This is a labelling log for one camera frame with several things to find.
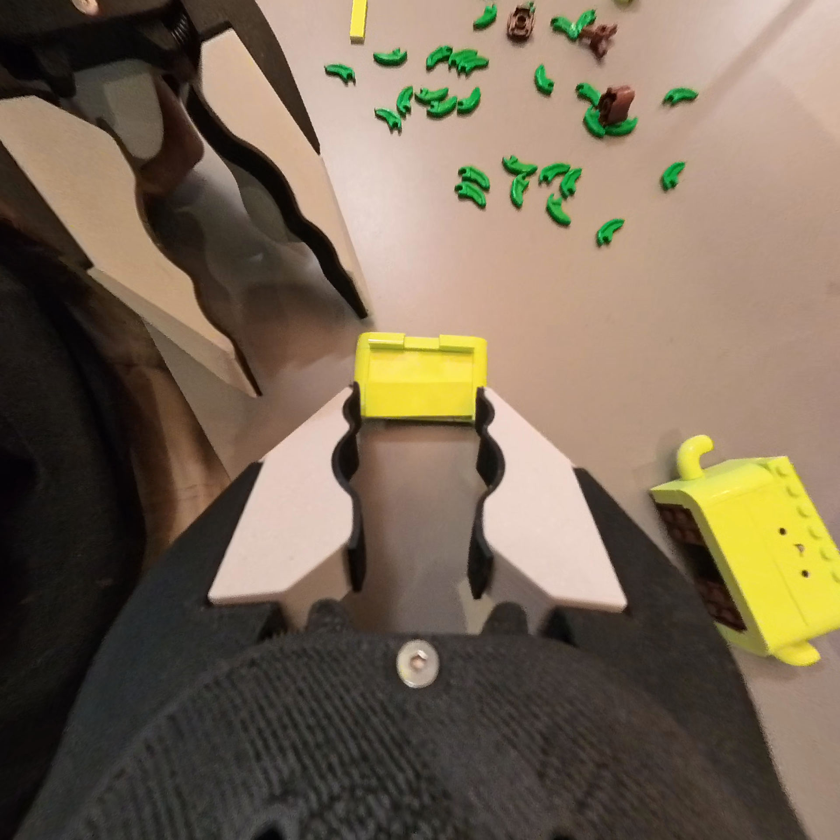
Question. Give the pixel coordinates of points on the scattered green leaf pieces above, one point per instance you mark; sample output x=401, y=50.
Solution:
x=472, y=195

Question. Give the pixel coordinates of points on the person's dark clothing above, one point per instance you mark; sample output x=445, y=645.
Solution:
x=52, y=459

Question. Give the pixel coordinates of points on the large lime brick assembly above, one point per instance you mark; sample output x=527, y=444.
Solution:
x=754, y=544

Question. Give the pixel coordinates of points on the lime square tile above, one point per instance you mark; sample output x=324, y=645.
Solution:
x=389, y=341

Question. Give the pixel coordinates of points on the large lime smooth tile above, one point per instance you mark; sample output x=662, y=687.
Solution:
x=420, y=366

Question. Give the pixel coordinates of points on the beige seat cushion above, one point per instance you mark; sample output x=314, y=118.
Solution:
x=177, y=426

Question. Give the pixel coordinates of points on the narrow lime smooth tile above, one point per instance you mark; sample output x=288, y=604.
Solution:
x=359, y=23

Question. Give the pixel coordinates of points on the brown round brick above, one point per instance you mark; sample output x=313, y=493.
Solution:
x=617, y=102

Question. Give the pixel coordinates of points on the medium lime smooth tile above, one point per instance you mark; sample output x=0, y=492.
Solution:
x=420, y=400

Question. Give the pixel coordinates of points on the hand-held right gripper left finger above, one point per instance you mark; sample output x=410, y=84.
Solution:
x=289, y=531

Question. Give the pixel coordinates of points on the brown round holed plate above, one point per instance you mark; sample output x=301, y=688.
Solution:
x=522, y=23

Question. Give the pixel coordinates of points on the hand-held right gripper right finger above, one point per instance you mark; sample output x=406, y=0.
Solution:
x=544, y=531

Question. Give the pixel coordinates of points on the long lime curved brick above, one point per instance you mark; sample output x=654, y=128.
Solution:
x=361, y=387
x=480, y=384

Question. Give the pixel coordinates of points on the brown three-pronged piece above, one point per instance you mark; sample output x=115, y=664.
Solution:
x=600, y=38

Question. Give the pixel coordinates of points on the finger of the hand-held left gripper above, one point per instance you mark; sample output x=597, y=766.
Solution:
x=65, y=184
x=275, y=131

